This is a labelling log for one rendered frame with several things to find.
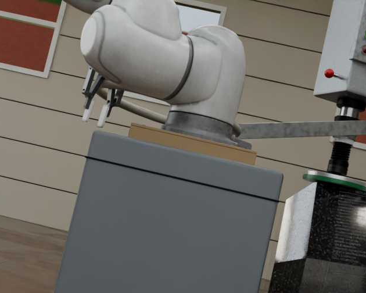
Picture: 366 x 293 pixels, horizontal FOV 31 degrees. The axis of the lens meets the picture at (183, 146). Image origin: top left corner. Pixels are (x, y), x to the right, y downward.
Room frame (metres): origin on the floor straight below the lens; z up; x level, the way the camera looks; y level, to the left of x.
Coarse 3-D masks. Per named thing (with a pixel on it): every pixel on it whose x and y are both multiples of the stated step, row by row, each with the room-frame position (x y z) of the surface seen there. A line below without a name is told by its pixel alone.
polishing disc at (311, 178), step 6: (306, 174) 2.22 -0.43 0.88; (312, 174) 2.19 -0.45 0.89; (336, 174) 2.21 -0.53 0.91; (306, 180) 2.32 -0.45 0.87; (312, 180) 2.26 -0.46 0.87; (324, 180) 2.16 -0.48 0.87; (330, 180) 2.15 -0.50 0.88; (336, 180) 2.14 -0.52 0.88; (342, 180) 2.14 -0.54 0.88; (348, 186) 2.15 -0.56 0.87; (354, 186) 2.15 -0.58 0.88; (360, 186) 2.16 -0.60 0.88
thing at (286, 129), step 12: (360, 120) 2.19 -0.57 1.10; (252, 132) 2.07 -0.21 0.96; (264, 132) 2.09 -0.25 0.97; (276, 132) 2.10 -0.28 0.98; (288, 132) 2.11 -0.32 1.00; (300, 132) 2.13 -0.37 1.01; (312, 132) 2.14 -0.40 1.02; (324, 132) 2.15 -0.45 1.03; (336, 132) 2.17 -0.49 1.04; (348, 132) 2.18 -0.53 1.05; (360, 132) 2.20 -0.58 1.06
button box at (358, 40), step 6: (360, 6) 2.11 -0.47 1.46; (360, 12) 2.10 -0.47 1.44; (360, 18) 2.10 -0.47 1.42; (360, 24) 2.09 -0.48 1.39; (354, 30) 2.11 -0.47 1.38; (360, 30) 2.09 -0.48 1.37; (354, 36) 2.11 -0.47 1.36; (360, 36) 2.10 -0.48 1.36; (354, 42) 2.10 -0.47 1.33; (360, 42) 2.10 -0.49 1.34; (354, 48) 2.09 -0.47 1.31; (360, 48) 2.10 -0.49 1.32; (354, 54) 2.09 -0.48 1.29; (360, 54) 2.10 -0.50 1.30; (354, 60) 2.11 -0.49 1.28; (360, 60) 2.10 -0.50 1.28
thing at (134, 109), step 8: (104, 80) 1.89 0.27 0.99; (104, 88) 2.09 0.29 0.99; (112, 88) 1.88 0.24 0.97; (120, 88) 1.85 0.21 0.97; (104, 96) 2.11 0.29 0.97; (120, 104) 2.19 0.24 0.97; (128, 104) 2.21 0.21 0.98; (136, 112) 2.24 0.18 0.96; (144, 112) 2.24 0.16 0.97; (152, 112) 2.26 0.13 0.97; (160, 120) 2.26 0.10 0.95; (232, 128) 1.93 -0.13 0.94; (240, 128) 1.97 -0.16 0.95
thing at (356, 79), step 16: (336, 0) 2.29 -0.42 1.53; (352, 0) 2.19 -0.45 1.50; (336, 16) 2.27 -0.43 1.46; (352, 16) 2.17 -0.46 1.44; (336, 32) 2.24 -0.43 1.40; (352, 32) 2.15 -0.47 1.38; (336, 48) 2.22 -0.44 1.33; (320, 64) 2.31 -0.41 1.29; (336, 64) 2.20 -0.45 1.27; (352, 64) 2.12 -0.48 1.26; (320, 80) 2.28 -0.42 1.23; (336, 80) 2.18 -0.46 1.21; (352, 80) 2.12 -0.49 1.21; (320, 96) 2.28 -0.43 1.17; (336, 96) 2.22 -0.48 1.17; (352, 96) 2.17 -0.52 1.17
